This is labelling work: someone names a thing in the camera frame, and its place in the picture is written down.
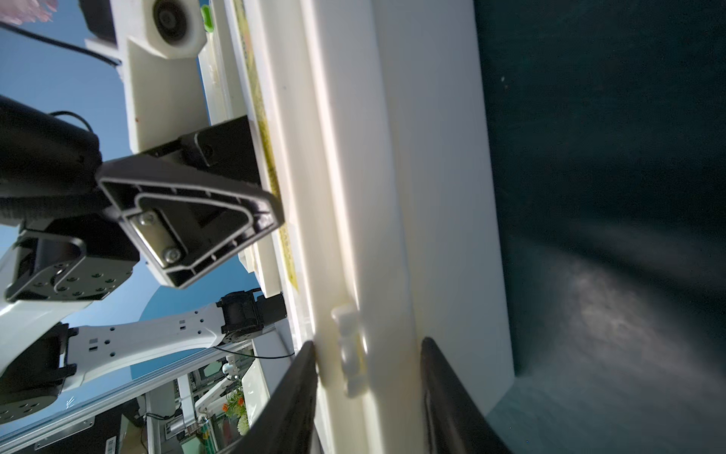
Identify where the white wrap dispenser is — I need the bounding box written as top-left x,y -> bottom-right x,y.
223,1 -> 514,453

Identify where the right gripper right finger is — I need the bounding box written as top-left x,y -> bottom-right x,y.
420,337 -> 510,453

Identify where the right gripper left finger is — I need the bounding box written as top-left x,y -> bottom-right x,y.
232,340 -> 318,453

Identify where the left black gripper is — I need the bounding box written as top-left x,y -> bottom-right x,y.
1,98 -> 285,303

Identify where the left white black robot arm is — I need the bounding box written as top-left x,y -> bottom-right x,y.
1,98 -> 287,424

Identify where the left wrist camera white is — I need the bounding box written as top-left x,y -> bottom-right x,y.
79,0 -> 209,153

